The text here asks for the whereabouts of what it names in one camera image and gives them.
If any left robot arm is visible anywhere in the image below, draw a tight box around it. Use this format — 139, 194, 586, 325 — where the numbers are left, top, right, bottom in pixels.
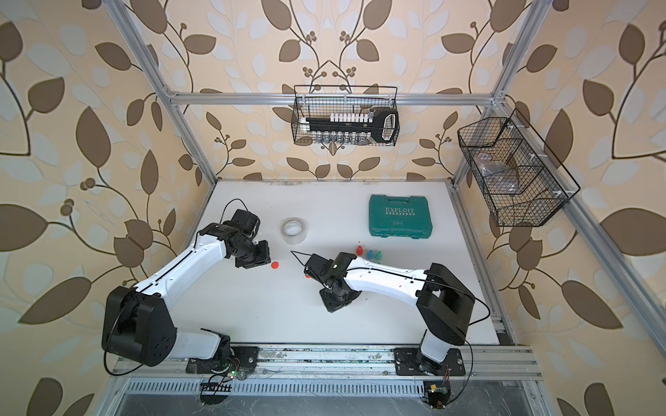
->
102, 211, 271, 367

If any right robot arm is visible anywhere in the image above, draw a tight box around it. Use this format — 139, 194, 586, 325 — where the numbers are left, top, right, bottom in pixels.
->
304, 252, 478, 364

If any clear tape roll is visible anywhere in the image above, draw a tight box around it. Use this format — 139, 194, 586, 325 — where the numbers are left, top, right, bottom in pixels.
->
281, 218, 307, 245

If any green tool case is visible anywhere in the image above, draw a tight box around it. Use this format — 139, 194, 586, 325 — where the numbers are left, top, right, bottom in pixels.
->
369, 194, 433, 239

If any black white tool in basket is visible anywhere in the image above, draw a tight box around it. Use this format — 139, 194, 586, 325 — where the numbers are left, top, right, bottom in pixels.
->
291, 107, 400, 146

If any plastic bag in basket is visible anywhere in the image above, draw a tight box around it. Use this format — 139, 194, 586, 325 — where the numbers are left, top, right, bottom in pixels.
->
475, 153, 520, 194

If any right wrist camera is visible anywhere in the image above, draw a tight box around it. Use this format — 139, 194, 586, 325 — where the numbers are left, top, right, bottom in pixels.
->
305, 254, 333, 284

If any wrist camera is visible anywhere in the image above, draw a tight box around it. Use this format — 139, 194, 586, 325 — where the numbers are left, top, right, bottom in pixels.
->
225, 209, 260, 239
305, 254, 333, 284

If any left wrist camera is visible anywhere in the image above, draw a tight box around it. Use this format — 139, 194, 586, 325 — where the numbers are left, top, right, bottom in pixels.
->
225, 209, 260, 239

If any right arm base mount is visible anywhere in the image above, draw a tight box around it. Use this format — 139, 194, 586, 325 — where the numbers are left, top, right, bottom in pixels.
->
393, 333, 467, 377

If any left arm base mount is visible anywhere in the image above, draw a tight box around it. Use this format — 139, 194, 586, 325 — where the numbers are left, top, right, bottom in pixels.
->
186, 333, 259, 376

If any back wire basket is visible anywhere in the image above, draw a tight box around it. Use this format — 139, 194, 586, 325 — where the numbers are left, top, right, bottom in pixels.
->
291, 84, 400, 147

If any wire basket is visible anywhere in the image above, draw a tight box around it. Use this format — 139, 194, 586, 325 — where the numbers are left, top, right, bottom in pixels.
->
291, 84, 400, 147
457, 109, 580, 227

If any right wire basket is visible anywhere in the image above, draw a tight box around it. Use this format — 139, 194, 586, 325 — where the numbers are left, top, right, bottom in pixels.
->
457, 109, 580, 227

